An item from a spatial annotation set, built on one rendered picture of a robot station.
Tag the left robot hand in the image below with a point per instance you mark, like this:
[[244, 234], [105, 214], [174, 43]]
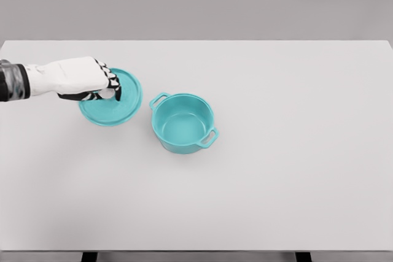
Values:
[[83, 75]]

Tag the teal pot lid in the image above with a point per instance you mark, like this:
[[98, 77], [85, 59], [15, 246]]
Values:
[[122, 108]]

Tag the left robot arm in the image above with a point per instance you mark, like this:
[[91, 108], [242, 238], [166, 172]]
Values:
[[21, 80]]

